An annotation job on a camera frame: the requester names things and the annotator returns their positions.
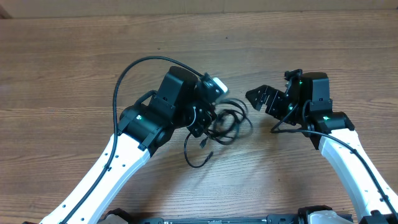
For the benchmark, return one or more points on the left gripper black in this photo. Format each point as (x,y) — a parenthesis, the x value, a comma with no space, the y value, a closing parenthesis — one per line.
(206,117)

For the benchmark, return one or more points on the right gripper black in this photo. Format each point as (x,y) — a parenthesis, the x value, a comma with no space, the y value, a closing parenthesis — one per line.
(263,92)

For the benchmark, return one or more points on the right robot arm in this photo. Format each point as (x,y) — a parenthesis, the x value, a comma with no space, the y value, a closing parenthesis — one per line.
(306,101)

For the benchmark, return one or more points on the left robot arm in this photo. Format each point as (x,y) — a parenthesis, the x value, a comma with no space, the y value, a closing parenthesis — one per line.
(183,100)

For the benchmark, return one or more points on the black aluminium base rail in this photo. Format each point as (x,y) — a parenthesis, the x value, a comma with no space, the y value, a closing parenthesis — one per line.
(120,216)

